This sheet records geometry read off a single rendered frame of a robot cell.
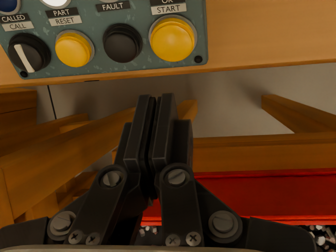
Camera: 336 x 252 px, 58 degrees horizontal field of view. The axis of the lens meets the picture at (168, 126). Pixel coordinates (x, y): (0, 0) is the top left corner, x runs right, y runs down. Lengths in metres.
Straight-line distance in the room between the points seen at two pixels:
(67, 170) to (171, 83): 0.67
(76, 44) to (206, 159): 0.20
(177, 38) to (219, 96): 0.95
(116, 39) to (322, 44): 0.14
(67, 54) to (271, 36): 0.15
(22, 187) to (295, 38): 0.38
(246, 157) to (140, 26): 0.20
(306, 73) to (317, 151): 0.83
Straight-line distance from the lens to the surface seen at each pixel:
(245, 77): 1.14
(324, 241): 0.31
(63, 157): 0.56
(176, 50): 0.20
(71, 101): 1.27
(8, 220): 0.44
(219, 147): 0.35
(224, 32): 0.24
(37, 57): 0.24
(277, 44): 0.24
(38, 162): 0.50
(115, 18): 0.21
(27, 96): 1.29
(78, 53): 0.22
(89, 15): 0.22
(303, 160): 0.36
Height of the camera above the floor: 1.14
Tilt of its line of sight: 77 degrees down
